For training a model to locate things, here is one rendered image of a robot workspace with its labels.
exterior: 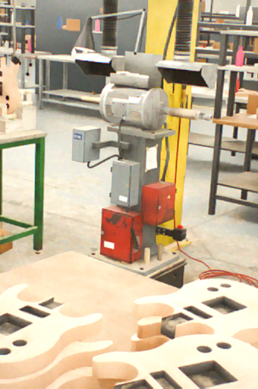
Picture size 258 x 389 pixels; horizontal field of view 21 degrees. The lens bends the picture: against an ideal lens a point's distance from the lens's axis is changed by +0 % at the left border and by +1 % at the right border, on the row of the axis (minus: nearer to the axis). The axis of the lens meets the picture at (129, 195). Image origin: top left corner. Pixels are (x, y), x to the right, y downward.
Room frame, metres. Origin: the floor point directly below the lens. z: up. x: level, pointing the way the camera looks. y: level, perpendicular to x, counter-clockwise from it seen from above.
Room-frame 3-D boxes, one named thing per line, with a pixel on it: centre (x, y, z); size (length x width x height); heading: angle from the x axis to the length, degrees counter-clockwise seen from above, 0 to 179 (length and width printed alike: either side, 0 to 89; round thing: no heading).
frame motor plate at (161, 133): (4.36, -0.05, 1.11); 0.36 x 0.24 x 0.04; 55
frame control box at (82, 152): (4.24, 0.21, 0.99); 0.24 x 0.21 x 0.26; 55
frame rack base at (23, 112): (5.16, 0.87, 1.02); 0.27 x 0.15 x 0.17; 55
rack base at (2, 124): (5.03, 0.95, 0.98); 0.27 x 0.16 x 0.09; 55
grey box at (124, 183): (4.23, 0.04, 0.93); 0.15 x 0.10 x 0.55; 55
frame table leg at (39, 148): (5.06, 0.67, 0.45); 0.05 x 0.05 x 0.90; 55
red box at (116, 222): (4.22, 0.04, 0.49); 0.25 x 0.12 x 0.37; 55
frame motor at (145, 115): (4.39, 0.01, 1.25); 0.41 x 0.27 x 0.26; 55
